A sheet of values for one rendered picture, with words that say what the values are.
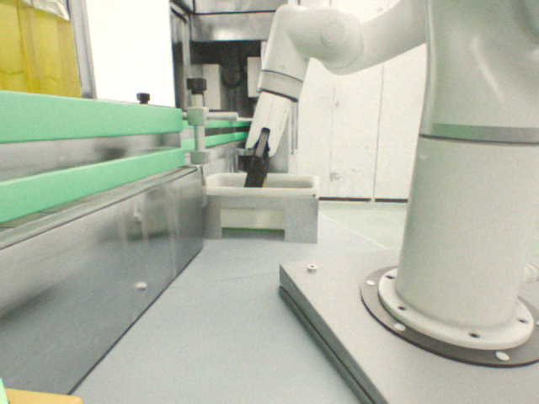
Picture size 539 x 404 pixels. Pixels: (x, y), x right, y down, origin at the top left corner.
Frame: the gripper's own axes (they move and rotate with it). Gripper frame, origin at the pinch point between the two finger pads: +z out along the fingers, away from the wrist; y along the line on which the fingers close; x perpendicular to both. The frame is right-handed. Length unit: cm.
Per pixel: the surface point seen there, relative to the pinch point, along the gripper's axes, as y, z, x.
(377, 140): -349, -15, 92
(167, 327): 32.6, 10.3, -1.8
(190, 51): -75, -26, -43
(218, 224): 6.3, 8.0, -3.8
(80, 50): -5.1, -13.9, -38.8
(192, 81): 10.8, -13.4, -11.3
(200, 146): 10.1, -4.6, -8.6
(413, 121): -345, -45, 122
